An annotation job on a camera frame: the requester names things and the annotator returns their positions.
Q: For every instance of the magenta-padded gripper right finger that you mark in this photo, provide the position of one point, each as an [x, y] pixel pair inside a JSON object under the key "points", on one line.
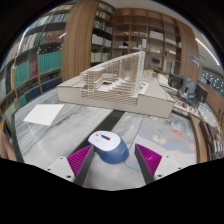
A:
{"points": [[150, 160]]}

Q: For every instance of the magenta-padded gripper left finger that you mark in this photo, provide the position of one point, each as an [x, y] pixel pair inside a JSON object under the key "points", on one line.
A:
{"points": [[80, 161]]}

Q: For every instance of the white and blue computer mouse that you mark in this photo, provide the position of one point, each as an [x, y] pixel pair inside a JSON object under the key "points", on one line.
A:
{"points": [[111, 150]]}

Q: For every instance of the white paper sheet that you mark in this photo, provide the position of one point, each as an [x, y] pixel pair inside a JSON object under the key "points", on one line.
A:
{"points": [[43, 114]]}

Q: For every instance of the beige stepped building model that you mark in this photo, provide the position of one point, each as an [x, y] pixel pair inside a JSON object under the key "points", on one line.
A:
{"points": [[146, 98]]}

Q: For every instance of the small white building model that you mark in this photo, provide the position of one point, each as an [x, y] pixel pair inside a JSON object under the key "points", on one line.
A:
{"points": [[185, 107]]}

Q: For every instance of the person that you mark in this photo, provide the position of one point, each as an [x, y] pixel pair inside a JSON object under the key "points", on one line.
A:
{"points": [[6, 146]]}

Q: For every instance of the bookshelf full of books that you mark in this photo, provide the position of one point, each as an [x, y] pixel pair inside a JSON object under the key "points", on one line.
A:
{"points": [[46, 63]]}

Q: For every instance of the wooden open shelf unit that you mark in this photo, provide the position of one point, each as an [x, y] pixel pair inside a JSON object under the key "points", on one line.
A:
{"points": [[150, 36]]}

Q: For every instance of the long ceiling light strip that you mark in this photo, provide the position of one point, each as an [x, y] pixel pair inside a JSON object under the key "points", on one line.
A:
{"points": [[207, 50]]}

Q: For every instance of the white wall sign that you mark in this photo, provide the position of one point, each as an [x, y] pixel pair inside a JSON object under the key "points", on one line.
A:
{"points": [[194, 60]]}

